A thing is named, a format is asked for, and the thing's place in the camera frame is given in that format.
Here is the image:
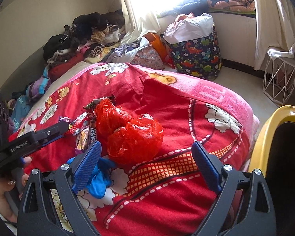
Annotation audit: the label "orange patterned folded quilt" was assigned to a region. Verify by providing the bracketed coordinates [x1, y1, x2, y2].
[207, 0, 256, 12]

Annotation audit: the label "orange bag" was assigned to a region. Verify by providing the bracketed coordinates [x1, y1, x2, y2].
[144, 32, 168, 62]

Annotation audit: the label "pile of dark clothes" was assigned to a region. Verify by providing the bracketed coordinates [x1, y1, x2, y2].
[43, 10, 124, 61]

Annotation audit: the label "white clothes in basket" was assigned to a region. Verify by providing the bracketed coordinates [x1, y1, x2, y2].
[163, 13, 214, 44]

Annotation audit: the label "dinosaur print laundry basket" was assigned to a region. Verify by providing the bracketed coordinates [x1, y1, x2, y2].
[165, 27, 222, 80]

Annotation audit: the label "right cream curtain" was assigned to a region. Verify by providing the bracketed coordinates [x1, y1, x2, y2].
[254, 0, 295, 70]

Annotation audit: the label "energy bar wrapper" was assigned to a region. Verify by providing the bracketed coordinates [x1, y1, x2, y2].
[75, 120, 97, 155]

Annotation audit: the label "floral pink fabric bag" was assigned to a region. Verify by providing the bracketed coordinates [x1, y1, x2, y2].
[130, 44, 165, 70]

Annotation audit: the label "red silver candy wrapper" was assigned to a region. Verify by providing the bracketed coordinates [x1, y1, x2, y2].
[68, 112, 90, 136]

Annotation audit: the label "left cream curtain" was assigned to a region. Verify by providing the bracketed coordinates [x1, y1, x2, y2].
[119, 0, 161, 45]

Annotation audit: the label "yellow rim trash bin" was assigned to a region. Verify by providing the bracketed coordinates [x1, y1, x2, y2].
[249, 105, 295, 235]

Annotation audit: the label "dark blue jacket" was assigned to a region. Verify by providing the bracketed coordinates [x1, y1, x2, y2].
[157, 0, 209, 18]

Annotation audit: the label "red floral blanket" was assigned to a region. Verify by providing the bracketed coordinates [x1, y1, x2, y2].
[13, 63, 259, 235]

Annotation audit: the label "lavender white clothing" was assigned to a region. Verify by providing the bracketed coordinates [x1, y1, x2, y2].
[103, 37, 150, 63]

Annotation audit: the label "cream curtain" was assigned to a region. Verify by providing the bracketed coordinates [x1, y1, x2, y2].
[254, 0, 295, 70]
[119, 0, 161, 45]

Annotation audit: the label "dark foil wrapper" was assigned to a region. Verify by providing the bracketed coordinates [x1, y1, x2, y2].
[84, 95, 115, 110]

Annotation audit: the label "purple candy wrapper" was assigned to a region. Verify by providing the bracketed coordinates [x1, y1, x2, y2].
[58, 117, 72, 125]

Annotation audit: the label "red plastic bag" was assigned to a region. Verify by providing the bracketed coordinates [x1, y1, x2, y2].
[95, 99, 164, 166]

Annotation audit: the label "white wire side table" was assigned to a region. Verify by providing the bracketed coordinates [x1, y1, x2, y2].
[263, 56, 295, 105]

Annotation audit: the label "blue plastic wrapper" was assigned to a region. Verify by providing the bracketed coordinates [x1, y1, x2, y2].
[72, 157, 116, 199]

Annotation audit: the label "left hand painted nails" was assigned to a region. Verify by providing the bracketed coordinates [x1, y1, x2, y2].
[0, 156, 33, 224]

